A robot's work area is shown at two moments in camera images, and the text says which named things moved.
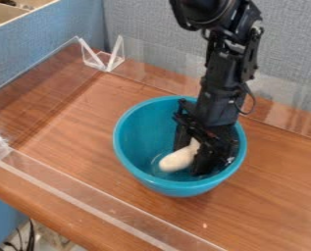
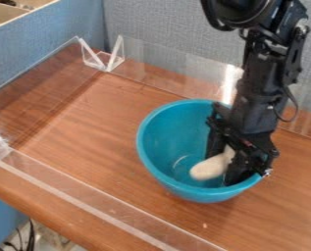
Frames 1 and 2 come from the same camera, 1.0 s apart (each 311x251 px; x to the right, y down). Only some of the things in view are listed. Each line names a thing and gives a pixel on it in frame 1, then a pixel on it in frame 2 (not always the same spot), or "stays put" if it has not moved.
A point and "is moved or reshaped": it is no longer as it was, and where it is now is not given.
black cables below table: [31, 240] stays put
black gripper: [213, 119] -> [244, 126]
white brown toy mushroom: [180, 159] is moved or reshaped
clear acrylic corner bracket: [101, 60] stays put
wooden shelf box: [6, 11] stays put
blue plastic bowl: [144, 137] is moved or reshaped
